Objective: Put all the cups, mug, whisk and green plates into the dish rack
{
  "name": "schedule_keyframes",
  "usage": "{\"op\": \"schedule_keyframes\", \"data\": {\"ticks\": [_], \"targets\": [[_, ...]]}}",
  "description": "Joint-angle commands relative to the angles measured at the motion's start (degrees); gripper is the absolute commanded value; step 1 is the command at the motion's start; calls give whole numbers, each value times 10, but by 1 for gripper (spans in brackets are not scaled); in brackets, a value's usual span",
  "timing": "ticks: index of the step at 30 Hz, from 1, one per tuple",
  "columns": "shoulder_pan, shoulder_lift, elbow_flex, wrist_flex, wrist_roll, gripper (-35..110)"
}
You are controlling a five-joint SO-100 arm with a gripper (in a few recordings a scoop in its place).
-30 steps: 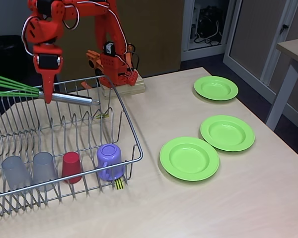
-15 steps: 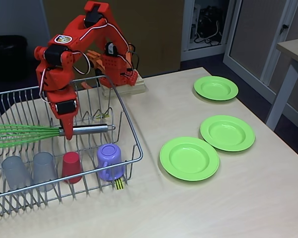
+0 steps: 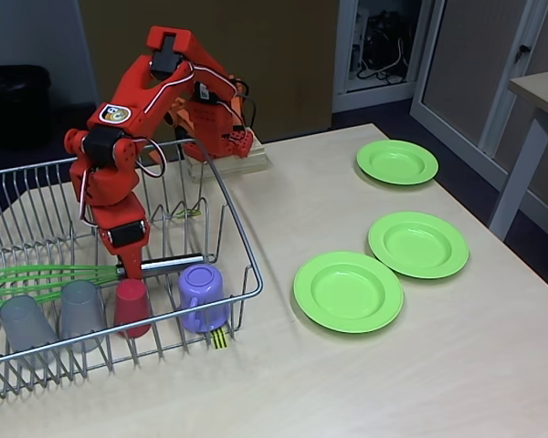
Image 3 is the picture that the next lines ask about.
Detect red plastic cup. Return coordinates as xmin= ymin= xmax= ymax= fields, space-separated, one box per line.
xmin=112 ymin=279 xmax=153 ymax=339

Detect black trash bin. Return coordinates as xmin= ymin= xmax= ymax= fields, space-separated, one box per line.
xmin=0 ymin=65 xmax=54 ymax=150

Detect beige side table grey leg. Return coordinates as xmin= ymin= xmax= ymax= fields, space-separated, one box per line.
xmin=488 ymin=68 xmax=548 ymax=243

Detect brown cork board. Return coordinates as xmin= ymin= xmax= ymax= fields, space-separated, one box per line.
xmin=79 ymin=0 xmax=339 ymax=151

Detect green whisk metal handle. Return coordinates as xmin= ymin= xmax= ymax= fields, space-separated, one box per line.
xmin=0 ymin=253 xmax=205 ymax=309

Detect tangled cables in cabinet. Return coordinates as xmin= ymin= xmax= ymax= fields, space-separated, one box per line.
xmin=355 ymin=11 xmax=412 ymax=86

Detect wooden base block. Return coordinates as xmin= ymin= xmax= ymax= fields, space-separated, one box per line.
xmin=186 ymin=136 xmax=269 ymax=183

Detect metal wire dish rack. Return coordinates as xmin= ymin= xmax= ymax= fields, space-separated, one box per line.
xmin=0 ymin=136 xmax=265 ymax=403

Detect white tambour door cabinet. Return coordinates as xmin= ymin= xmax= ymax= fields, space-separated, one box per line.
xmin=332 ymin=0 xmax=548 ymax=215

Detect grey translucent plastic cup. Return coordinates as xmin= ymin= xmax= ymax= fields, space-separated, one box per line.
xmin=0 ymin=295 xmax=60 ymax=366
xmin=58 ymin=280 xmax=107 ymax=353

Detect purple plastic mug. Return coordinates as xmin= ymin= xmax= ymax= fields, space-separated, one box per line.
xmin=177 ymin=265 xmax=233 ymax=334

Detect green plastic plate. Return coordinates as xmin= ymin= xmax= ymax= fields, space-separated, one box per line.
xmin=367 ymin=212 xmax=470 ymax=280
xmin=293 ymin=251 xmax=405 ymax=336
xmin=355 ymin=139 xmax=439 ymax=186

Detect white gripper servo cable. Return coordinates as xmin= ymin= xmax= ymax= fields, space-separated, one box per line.
xmin=77 ymin=169 xmax=98 ymax=228

